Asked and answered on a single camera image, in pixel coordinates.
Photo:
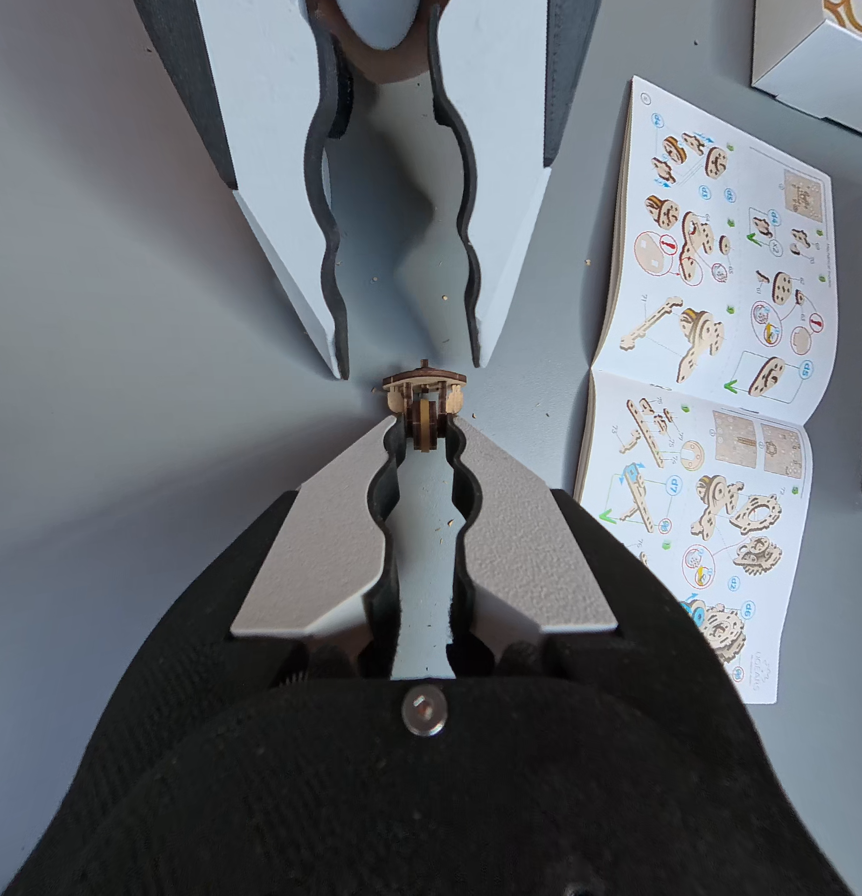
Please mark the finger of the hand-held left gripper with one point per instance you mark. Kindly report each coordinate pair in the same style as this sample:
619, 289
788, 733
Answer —
263, 140
508, 140

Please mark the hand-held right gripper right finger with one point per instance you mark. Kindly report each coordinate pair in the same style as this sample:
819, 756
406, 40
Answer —
536, 560

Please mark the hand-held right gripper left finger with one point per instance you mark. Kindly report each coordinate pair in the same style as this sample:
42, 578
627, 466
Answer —
312, 560

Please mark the wooden gear model assembly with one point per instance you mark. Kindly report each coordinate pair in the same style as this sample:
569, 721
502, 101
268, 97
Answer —
424, 381

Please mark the grey desk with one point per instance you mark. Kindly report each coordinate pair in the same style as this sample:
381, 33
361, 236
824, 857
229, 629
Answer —
88, 350

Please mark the illustrated instruction booklet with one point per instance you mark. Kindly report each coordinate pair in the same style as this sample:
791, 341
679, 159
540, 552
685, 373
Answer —
718, 315

